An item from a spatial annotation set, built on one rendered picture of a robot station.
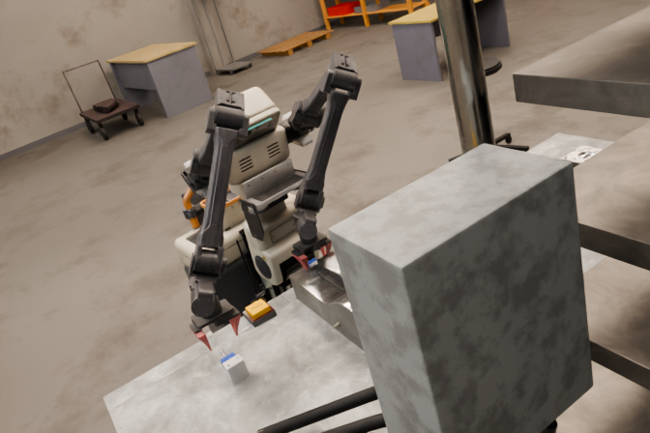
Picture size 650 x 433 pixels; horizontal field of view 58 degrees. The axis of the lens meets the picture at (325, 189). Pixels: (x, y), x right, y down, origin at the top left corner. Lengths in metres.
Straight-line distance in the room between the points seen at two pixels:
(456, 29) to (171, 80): 7.67
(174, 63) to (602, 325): 7.75
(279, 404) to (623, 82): 1.09
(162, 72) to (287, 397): 7.22
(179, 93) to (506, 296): 7.95
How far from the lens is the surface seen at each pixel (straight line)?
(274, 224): 2.20
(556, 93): 0.96
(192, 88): 8.67
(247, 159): 2.08
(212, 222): 1.48
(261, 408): 1.57
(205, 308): 1.45
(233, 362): 1.65
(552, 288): 0.88
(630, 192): 1.13
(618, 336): 1.20
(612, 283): 1.33
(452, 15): 0.98
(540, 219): 0.81
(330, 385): 1.55
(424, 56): 6.65
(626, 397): 1.45
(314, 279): 1.79
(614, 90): 0.90
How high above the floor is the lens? 1.83
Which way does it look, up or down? 24 degrees down
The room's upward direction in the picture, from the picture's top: 16 degrees counter-clockwise
